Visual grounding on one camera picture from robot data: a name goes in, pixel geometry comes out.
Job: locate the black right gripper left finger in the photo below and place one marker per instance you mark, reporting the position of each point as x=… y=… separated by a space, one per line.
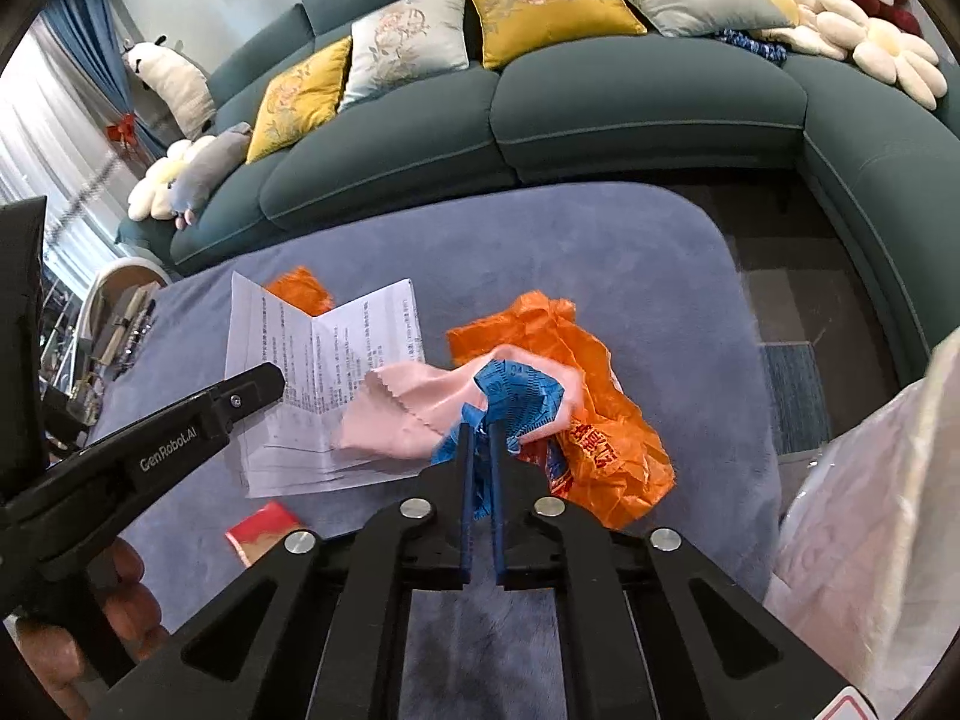
x=317 y=627

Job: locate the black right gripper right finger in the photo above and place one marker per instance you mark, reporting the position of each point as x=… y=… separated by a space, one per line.
x=650 y=627

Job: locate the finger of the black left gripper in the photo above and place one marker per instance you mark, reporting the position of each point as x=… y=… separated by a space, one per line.
x=246 y=394

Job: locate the red envelope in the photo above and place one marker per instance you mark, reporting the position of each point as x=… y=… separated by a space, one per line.
x=261 y=531

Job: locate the orange plastic bag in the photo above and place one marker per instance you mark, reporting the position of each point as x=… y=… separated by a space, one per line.
x=609 y=461

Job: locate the blue wrapper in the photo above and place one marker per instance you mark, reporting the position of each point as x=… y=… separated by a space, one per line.
x=520 y=397

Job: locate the white lined trash bin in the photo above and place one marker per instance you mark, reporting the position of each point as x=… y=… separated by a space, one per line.
x=866 y=568

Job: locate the person's left hand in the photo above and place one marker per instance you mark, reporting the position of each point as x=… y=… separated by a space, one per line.
x=123 y=613

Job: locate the white printed paper sheet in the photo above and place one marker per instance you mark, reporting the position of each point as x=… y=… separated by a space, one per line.
x=289 y=448

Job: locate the white chair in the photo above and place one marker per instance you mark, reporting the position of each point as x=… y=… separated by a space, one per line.
x=86 y=343

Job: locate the small orange wrapper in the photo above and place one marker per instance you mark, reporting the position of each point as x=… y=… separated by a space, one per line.
x=299 y=288

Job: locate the pink cloth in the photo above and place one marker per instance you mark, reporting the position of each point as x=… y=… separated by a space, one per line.
x=404 y=410

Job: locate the white flower pillow left end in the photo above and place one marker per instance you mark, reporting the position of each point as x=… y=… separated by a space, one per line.
x=150 y=196

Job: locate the grey plush mouse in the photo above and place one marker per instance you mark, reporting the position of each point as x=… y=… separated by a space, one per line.
x=193 y=188

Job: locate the yellow cushion left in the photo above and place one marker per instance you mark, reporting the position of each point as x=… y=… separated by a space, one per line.
x=300 y=99

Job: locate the yellow cushion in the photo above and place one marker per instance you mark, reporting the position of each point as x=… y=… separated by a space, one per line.
x=300 y=99
x=513 y=28

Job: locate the white plush animal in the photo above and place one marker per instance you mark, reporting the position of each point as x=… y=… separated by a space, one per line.
x=181 y=85

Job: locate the blue grey table cloth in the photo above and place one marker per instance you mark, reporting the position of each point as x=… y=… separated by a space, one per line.
x=652 y=278

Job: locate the blue curtain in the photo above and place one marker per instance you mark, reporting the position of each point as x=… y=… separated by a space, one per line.
x=86 y=30

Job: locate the light grey cushion left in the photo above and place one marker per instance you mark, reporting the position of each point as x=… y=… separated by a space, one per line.
x=404 y=42

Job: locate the yellow cushion centre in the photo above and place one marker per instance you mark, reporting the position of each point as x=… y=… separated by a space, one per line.
x=513 y=28

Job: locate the dark green curved sofa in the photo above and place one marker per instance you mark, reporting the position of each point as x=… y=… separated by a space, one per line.
x=883 y=168

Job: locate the blue patterned cloth on sofa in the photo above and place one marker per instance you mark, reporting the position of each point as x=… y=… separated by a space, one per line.
x=771 y=52

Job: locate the white flower pillow lower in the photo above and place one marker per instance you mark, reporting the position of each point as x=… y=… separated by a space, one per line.
x=885 y=53

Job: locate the white flower pillow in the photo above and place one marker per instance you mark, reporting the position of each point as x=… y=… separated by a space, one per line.
x=795 y=4
x=885 y=53

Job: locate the white flower pillow upper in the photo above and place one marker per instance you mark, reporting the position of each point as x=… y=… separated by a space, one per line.
x=795 y=4

